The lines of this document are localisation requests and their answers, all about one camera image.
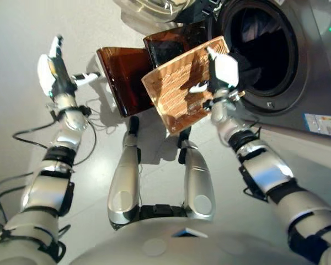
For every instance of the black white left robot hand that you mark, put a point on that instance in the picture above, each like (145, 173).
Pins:
(58, 74)

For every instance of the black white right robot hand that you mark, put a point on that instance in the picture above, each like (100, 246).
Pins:
(223, 71)

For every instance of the black garment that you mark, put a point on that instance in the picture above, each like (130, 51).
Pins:
(249, 71)

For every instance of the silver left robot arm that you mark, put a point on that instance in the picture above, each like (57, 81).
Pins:
(49, 179)

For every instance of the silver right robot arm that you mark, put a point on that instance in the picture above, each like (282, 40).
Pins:
(264, 171)

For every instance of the grey drum washing machine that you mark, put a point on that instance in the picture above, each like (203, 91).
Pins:
(306, 69)

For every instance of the round washing machine door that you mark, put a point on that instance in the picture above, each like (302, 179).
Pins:
(149, 11)

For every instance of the wicker laundry basket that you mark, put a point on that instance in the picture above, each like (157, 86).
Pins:
(176, 91)

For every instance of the brown acrylic stool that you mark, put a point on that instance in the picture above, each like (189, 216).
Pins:
(124, 74)

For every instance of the blue white energy label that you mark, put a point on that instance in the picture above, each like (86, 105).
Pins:
(324, 125)

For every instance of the silver right robot leg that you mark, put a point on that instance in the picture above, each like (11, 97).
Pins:
(200, 187)

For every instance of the silver robot leg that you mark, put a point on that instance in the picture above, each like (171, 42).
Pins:
(124, 187)
(200, 187)

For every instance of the silver left robot leg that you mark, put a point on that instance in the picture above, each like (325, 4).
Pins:
(124, 187)

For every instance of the grey robot torso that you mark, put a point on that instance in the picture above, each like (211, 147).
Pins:
(168, 248)

